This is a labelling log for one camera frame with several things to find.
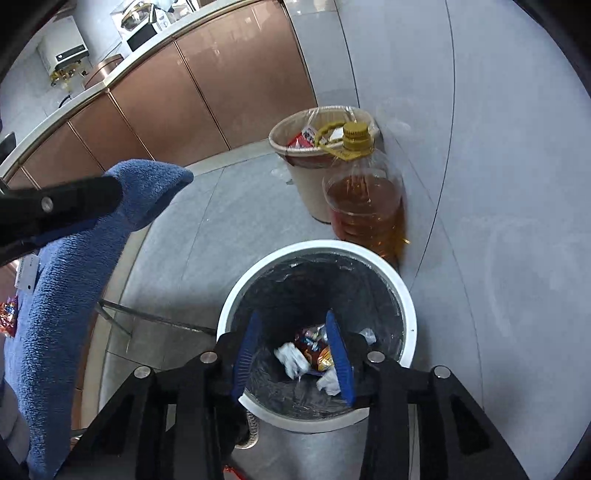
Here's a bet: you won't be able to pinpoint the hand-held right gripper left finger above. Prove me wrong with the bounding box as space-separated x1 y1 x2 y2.
60 311 263 480

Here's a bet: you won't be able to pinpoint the small white box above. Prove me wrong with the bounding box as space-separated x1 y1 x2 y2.
16 256 40 291

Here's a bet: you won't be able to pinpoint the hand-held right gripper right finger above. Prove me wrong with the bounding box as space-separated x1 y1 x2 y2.
324 309 530 480

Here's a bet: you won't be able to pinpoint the copper lower kitchen cabinets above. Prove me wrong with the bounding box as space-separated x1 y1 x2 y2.
4 0 319 190

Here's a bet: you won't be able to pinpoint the white water heater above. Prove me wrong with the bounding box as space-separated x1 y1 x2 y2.
38 18 89 75

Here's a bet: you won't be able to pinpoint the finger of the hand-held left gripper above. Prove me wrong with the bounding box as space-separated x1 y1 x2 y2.
0 176 124 267

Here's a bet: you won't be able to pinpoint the cooking oil bottle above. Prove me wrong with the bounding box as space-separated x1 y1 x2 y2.
316 121 409 271

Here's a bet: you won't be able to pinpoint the beige waste bin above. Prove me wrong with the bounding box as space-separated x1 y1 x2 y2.
269 106 382 222

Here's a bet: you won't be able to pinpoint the person's grey shoe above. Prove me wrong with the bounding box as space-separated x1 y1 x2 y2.
235 411 262 449

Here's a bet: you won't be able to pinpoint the black bin liner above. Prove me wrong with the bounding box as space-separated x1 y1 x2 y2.
231 253 407 421

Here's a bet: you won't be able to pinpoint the copper cooking pot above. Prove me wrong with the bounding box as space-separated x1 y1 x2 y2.
83 54 124 88

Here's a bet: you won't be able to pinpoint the blue towel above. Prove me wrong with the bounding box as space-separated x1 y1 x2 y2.
2 159 195 478

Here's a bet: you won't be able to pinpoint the white rimmed blue waste bin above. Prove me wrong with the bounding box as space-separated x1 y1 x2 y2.
215 240 419 433

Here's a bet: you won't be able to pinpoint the white microwave oven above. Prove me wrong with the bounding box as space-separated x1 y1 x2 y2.
126 21 160 52

